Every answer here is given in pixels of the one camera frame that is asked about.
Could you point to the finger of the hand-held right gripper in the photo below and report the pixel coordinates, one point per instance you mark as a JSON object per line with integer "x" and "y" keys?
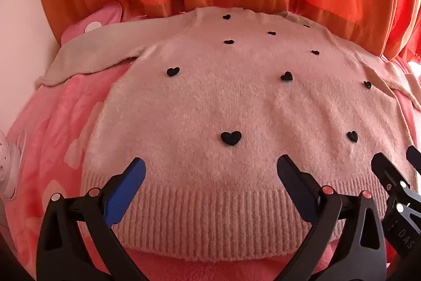
{"x": 414, "y": 156}
{"x": 389, "y": 177}

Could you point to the pink blanket white paw prints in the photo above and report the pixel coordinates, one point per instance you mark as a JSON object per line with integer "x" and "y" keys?
{"x": 49, "y": 136}

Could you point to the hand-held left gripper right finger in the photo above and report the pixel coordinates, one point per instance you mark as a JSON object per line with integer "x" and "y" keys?
{"x": 292, "y": 188}

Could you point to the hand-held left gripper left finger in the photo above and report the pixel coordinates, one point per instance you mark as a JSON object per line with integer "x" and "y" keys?
{"x": 130, "y": 188}

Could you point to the pink cloth with white button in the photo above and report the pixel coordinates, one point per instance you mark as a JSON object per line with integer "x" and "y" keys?
{"x": 108, "y": 12}

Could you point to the light knit sweater black hearts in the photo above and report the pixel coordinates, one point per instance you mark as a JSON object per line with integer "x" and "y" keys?
{"x": 213, "y": 103}

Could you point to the white plastic object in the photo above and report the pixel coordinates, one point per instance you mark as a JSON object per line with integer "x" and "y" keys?
{"x": 11, "y": 169}

